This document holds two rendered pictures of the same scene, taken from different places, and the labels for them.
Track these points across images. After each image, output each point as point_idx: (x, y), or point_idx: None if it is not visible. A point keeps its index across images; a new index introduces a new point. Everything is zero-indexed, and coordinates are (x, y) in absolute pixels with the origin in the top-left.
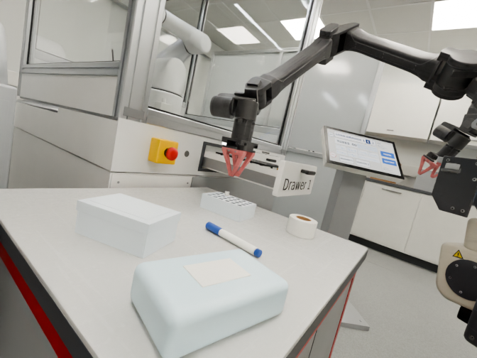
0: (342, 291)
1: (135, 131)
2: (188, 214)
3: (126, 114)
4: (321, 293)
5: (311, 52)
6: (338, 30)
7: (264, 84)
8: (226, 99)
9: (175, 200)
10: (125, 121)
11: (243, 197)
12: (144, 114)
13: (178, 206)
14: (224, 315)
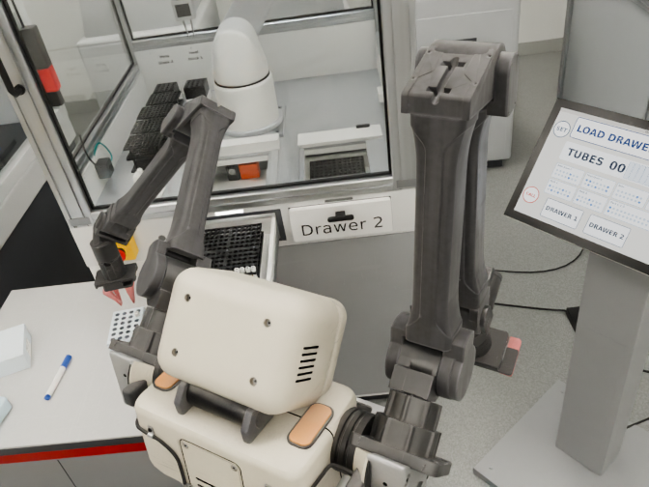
0: (116, 451)
1: (90, 234)
2: (86, 335)
3: (73, 224)
4: (28, 441)
5: (155, 162)
6: (181, 120)
7: (105, 222)
8: (93, 234)
9: (112, 307)
10: (76, 229)
11: (310, 269)
12: (90, 218)
13: (99, 319)
14: None
